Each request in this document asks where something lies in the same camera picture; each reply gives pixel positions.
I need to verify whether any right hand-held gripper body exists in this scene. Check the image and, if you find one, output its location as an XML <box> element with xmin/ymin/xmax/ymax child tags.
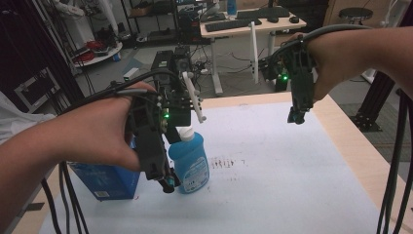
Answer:
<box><xmin>259</xmin><ymin>34</ymin><xmax>318</xmax><ymax>113</ymax></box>

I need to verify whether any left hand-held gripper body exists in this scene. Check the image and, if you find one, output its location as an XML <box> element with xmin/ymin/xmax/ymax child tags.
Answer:
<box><xmin>125</xmin><ymin>81</ymin><xmax>193</xmax><ymax>183</ymax></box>

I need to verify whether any blue liquid bottle white cap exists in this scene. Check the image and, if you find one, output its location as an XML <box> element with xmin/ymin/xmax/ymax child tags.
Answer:
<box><xmin>168</xmin><ymin>126</ymin><xmax>210</xmax><ymax>195</ymax></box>

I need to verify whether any person's right hand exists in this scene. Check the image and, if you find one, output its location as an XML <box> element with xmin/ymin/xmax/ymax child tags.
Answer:
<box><xmin>285</xmin><ymin>28</ymin><xmax>362</xmax><ymax>102</ymax></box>

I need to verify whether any person's left hand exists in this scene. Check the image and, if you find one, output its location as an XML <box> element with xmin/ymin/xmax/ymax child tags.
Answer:
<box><xmin>48</xmin><ymin>81</ymin><xmax>158</xmax><ymax>174</ymax></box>

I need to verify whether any blue cardboard box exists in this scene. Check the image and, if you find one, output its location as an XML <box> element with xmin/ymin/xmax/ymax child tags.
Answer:
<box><xmin>67</xmin><ymin>136</ymin><xmax>141</xmax><ymax>202</ymax></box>

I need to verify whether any white foam mat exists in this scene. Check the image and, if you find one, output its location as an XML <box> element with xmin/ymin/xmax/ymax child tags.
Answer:
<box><xmin>38</xmin><ymin>101</ymin><xmax>382</xmax><ymax>234</ymax></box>

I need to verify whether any white power strip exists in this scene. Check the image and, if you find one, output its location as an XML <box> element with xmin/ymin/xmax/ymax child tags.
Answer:
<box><xmin>122</xmin><ymin>66</ymin><xmax>141</xmax><ymax>83</ymax></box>

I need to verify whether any black metal stand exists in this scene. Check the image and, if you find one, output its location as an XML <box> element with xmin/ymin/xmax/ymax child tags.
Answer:
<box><xmin>348</xmin><ymin>70</ymin><xmax>397</xmax><ymax>133</ymax></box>

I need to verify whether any black keyboard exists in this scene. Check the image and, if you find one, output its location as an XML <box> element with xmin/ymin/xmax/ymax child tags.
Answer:
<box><xmin>236</xmin><ymin>6</ymin><xmax>291</xmax><ymax>20</ymax></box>
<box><xmin>204</xmin><ymin>18</ymin><xmax>263</xmax><ymax>33</ymax></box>

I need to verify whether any white desk with wooden top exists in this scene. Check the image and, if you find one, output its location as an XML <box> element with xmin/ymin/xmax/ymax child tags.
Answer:
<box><xmin>199</xmin><ymin>12</ymin><xmax>308</xmax><ymax>97</ymax></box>

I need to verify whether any black computer case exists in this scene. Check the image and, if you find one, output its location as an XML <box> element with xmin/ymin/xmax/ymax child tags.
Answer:
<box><xmin>150</xmin><ymin>45</ymin><xmax>193</xmax><ymax>91</ymax></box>

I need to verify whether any black round stool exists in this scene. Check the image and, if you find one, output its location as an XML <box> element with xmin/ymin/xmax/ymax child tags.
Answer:
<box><xmin>338</xmin><ymin>7</ymin><xmax>374</xmax><ymax>25</ymax></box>

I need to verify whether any small blue bottle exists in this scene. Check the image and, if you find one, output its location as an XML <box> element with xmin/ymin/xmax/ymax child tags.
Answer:
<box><xmin>226</xmin><ymin>0</ymin><xmax>239</xmax><ymax>17</ymax></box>

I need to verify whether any round white table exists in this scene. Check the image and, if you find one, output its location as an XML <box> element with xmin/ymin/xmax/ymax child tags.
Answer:
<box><xmin>71</xmin><ymin>40</ymin><xmax>125</xmax><ymax>68</ymax></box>

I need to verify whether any black metal shelf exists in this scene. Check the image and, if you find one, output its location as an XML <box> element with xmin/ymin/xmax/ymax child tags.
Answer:
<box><xmin>120</xmin><ymin>0</ymin><xmax>180</xmax><ymax>47</ymax></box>

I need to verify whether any white cloth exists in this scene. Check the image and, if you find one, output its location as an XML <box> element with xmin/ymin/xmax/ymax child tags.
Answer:
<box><xmin>0</xmin><ymin>91</ymin><xmax>56</xmax><ymax>145</ymax></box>

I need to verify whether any grey right gripper cable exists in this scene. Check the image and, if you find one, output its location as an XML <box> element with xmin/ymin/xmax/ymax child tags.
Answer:
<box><xmin>268</xmin><ymin>23</ymin><xmax>373</xmax><ymax>61</ymax></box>

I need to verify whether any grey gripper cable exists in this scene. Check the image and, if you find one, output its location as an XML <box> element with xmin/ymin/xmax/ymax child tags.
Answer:
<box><xmin>59</xmin><ymin>68</ymin><xmax>179</xmax><ymax>115</ymax></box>
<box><xmin>268</xmin><ymin>23</ymin><xmax>373</xmax><ymax>61</ymax></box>

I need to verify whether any grey left gripper cable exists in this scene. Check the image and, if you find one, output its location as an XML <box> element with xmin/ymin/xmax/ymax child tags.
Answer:
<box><xmin>59</xmin><ymin>68</ymin><xmax>179</xmax><ymax>115</ymax></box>

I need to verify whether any black hanging cable bundle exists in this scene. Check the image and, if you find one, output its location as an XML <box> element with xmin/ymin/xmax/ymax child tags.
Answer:
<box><xmin>375</xmin><ymin>89</ymin><xmax>413</xmax><ymax>234</ymax></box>
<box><xmin>40</xmin><ymin>160</ymin><xmax>91</xmax><ymax>234</ymax></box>

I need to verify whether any red cable coil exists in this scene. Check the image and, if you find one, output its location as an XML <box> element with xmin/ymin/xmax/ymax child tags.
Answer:
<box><xmin>73</xmin><ymin>39</ymin><xmax>106</xmax><ymax>63</ymax></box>

